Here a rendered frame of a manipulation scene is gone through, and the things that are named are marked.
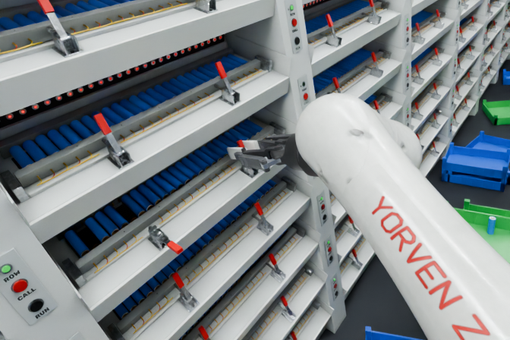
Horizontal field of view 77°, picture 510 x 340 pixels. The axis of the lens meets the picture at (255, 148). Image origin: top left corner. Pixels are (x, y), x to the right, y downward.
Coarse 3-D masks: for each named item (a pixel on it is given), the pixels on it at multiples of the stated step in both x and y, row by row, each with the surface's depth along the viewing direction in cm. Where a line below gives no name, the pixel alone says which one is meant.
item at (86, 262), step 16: (272, 128) 89; (224, 160) 78; (208, 176) 75; (176, 192) 70; (192, 192) 73; (160, 208) 67; (128, 224) 64; (144, 224) 65; (112, 240) 61; (128, 240) 63; (96, 256) 58
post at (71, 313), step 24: (0, 192) 42; (0, 216) 42; (0, 240) 43; (24, 240) 45; (48, 264) 47; (48, 288) 48; (72, 288) 51; (0, 312) 44; (72, 312) 51; (24, 336) 47; (48, 336) 49; (96, 336) 55
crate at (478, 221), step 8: (456, 208) 111; (464, 216) 111; (472, 216) 109; (480, 216) 107; (488, 216) 106; (496, 216) 104; (504, 216) 103; (472, 224) 110; (480, 224) 109; (496, 224) 106; (504, 224) 104; (480, 232) 106; (496, 232) 105; (504, 232) 104; (488, 240) 103; (496, 240) 102; (504, 240) 102; (496, 248) 100; (504, 248) 99; (504, 256) 97
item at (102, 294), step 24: (264, 120) 94; (216, 192) 74; (240, 192) 74; (168, 216) 68; (192, 216) 68; (216, 216) 71; (48, 240) 63; (192, 240) 68; (72, 264) 56; (96, 264) 60; (120, 264) 60; (144, 264) 60; (96, 288) 56; (120, 288) 57; (96, 312) 55
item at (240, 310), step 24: (288, 240) 105; (312, 240) 106; (264, 264) 97; (288, 264) 99; (240, 288) 91; (264, 288) 93; (216, 312) 86; (240, 312) 88; (264, 312) 93; (192, 336) 81; (216, 336) 83; (240, 336) 84
